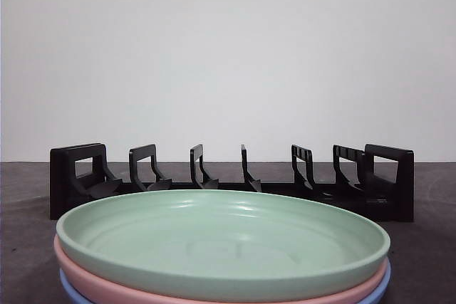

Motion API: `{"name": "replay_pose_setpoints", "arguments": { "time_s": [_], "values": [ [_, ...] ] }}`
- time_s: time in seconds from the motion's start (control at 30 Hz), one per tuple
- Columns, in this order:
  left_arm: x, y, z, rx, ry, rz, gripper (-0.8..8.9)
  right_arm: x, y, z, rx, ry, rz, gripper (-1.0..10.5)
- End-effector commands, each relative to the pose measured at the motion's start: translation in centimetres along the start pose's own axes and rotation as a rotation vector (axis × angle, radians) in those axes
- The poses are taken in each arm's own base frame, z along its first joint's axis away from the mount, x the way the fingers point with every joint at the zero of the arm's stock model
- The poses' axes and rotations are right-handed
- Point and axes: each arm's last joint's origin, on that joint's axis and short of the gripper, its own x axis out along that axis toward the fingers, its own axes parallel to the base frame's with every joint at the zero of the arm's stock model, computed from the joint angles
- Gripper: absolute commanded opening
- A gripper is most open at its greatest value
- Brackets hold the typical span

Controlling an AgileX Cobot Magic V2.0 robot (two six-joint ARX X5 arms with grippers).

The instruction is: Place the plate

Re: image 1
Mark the green plate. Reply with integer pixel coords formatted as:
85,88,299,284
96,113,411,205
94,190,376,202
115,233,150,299
56,189,392,293

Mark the pink plate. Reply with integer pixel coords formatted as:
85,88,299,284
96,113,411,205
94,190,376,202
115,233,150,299
53,235,389,304

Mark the blue plate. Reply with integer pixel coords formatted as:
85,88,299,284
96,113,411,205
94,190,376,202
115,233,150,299
58,260,393,304

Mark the black plate rack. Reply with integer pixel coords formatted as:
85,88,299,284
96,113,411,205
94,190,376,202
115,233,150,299
49,142,415,222

